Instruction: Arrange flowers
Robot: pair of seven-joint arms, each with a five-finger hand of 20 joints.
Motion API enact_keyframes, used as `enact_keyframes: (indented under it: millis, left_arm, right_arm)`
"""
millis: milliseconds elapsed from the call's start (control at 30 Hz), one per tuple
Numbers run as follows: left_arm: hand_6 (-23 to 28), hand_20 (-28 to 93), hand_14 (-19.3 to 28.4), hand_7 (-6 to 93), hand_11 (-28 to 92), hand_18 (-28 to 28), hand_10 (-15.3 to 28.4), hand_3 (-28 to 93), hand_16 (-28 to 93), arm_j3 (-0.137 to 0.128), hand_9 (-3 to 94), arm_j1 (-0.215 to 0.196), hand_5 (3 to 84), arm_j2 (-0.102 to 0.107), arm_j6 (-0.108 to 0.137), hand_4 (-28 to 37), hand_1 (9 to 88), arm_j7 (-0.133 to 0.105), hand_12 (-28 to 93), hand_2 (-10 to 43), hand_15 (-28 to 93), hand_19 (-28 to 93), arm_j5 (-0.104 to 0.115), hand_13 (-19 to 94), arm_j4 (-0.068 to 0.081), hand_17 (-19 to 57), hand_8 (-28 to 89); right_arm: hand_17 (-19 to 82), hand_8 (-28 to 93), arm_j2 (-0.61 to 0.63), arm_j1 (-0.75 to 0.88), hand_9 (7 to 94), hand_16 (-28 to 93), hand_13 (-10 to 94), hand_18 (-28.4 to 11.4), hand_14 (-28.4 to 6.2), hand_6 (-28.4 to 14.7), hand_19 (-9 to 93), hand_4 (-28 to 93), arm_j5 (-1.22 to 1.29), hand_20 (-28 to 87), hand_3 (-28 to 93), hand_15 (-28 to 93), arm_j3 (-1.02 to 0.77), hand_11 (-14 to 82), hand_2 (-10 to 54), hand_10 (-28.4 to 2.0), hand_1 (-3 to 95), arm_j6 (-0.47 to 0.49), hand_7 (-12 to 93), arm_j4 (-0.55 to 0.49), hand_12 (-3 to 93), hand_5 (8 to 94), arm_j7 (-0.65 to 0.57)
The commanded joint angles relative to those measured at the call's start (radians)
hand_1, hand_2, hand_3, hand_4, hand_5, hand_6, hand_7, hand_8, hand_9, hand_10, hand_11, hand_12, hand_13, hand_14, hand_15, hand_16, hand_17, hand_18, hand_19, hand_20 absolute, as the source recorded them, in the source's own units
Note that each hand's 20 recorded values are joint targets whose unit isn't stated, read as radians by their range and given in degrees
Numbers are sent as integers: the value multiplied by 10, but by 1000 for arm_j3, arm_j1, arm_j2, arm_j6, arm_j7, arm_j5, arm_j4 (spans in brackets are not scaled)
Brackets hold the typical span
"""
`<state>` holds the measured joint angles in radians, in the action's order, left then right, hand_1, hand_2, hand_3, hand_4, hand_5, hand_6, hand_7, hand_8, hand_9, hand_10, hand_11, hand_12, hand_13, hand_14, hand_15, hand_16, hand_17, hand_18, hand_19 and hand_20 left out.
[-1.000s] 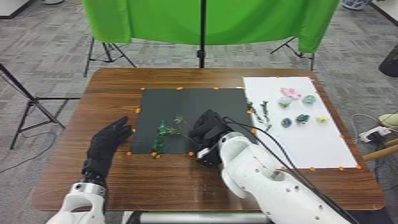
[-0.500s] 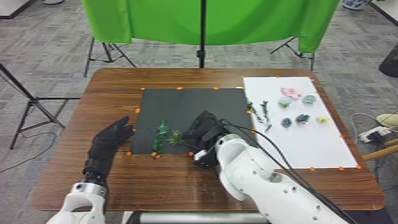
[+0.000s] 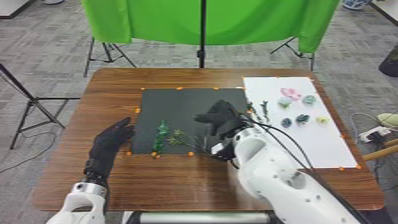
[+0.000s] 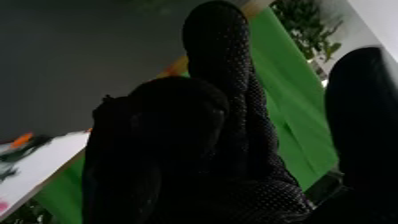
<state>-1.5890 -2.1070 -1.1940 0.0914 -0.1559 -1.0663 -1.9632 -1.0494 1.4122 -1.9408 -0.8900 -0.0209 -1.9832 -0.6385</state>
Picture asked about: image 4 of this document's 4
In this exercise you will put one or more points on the white sheet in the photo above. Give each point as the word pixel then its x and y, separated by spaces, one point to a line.
pixel 41 170

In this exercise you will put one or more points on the green sprig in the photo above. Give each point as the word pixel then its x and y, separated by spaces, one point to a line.
pixel 14 155

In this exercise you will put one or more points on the dark mat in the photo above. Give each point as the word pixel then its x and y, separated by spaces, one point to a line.
pixel 76 60

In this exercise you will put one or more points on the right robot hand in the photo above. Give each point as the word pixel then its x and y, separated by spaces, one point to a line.
pixel 201 150

